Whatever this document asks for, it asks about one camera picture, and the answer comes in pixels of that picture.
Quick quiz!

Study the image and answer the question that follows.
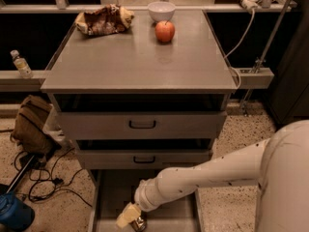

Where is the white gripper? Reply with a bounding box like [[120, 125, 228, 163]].
[[116, 179, 161, 229]]

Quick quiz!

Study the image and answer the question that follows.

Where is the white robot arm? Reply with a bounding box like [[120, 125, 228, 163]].
[[116, 120, 309, 232]]

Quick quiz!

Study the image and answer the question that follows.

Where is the grey bottom drawer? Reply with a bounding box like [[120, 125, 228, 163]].
[[87, 169, 204, 232]]

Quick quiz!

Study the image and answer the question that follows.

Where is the grey drawer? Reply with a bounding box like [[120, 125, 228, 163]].
[[76, 138, 213, 169], [54, 94, 229, 141], [87, 169, 204, 232]]

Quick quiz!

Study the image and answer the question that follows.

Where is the grey middle drawer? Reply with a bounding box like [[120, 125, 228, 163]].
[[76, 138, 213, 169]]

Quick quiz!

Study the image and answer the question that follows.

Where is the grey top drawer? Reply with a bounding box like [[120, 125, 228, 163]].
[[54, 94, 229, 141]]

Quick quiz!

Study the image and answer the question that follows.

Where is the grey drawer cabinet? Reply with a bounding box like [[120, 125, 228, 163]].
[[40, 9, 239, 232]]

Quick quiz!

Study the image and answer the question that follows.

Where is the blue plastic container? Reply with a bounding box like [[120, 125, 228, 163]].
[[0, 192, 35, 232]]

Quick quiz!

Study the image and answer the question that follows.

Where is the brown backpack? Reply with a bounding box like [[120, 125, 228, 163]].
[[12, 95, 55, 155]]

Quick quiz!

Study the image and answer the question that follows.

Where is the clear plastic bottle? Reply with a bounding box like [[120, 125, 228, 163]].
[[11, 50, 33, 79]]

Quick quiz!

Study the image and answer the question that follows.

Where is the red apple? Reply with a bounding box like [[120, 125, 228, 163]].
[[154, 21, 175, 43]]

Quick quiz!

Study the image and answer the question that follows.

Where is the crumpled brown chip bag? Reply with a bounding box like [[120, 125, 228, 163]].
[[74, 4, 134, 36]]

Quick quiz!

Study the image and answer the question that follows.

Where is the metal tripod pole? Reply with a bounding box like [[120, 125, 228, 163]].
[[239, 0, 292, 116]]

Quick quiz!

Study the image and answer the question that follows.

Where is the white bowl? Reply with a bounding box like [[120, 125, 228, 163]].
[[148, 1, 176, 22]]

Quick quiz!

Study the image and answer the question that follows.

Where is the white power strip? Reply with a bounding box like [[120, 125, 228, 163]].
[[233, 0, 263, 15]]

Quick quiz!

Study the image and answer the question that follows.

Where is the black floor cable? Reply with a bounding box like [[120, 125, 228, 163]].
[[13, 147, 94, 209]]

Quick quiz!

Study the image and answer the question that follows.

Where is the white power cable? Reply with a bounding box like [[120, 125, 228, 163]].
[[223, 9, 257, 90]]

